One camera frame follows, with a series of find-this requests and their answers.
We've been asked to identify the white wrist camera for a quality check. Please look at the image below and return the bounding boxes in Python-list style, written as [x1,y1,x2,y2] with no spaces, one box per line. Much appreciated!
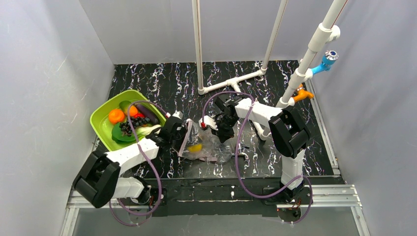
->
[199,116,218,130]
[165,111,183,120]

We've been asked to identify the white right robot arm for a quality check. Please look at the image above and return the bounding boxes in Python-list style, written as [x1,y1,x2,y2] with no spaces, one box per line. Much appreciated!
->
[200,91,311,202]

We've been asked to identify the purple fake eggplant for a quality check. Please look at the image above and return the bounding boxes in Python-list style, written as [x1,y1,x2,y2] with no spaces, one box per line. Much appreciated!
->
[135,103,160,125]

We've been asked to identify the aluminium frame rail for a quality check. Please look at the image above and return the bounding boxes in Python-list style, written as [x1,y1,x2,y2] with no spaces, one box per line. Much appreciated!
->
[60,184,370,236]

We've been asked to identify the red fake apple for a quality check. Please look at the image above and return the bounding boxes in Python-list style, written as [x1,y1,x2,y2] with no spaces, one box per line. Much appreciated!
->
[133,113,145,119]

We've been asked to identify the blue tap valve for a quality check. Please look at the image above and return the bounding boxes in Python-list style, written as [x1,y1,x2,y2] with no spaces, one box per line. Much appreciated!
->
[311,50,339,75]

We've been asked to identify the white PVC pipe frame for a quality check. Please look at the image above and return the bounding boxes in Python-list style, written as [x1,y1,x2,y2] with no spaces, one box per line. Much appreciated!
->
[192,0,348,141]

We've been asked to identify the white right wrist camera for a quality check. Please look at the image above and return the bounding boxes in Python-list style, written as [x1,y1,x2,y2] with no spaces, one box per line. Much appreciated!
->
[199,116,218,130]

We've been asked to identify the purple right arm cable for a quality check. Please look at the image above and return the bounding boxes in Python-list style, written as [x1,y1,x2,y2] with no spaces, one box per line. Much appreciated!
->
[201,91,314,225]

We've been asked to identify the green fake leafy vegetable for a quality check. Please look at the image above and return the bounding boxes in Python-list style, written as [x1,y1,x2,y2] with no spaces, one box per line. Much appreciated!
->
[111,122,161,144]

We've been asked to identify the orange fake fruit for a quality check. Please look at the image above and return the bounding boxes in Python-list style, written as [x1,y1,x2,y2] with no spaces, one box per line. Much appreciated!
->
[108,109,125,125]

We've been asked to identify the clear zip top bag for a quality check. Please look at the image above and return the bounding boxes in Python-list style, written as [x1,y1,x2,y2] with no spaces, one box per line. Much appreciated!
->
[177,119,233,164]

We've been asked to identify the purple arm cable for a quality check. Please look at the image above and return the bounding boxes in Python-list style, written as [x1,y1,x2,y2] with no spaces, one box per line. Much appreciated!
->
[108,100,172,227]
[201,91,314,225]

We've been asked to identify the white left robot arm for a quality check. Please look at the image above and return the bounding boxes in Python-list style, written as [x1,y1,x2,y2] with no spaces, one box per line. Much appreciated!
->
[72,112,186,208]

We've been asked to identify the yellow fake fruit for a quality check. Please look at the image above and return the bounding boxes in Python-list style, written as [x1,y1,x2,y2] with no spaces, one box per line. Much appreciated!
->
[187,144,203,153]

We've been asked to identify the lime green plastic basin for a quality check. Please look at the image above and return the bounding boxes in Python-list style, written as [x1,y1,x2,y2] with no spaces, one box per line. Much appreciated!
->
[90,89,147,151]

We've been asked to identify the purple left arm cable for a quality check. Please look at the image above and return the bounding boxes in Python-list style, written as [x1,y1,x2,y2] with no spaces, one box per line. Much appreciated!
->
[108,100,172,227]

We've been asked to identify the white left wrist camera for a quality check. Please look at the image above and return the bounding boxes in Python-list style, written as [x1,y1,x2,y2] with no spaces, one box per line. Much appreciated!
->
[165,111,183,120]

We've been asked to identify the orange tap valve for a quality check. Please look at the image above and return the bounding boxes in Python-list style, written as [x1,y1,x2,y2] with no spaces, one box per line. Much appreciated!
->
[293,84,315,102]

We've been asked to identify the yellow green fake mango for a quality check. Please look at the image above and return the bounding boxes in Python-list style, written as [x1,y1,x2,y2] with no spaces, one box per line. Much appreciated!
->
[119,100,139,117]

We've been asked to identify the dark fake grape bunch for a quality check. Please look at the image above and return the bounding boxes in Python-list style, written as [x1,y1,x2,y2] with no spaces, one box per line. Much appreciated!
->
[118,117,152,136]

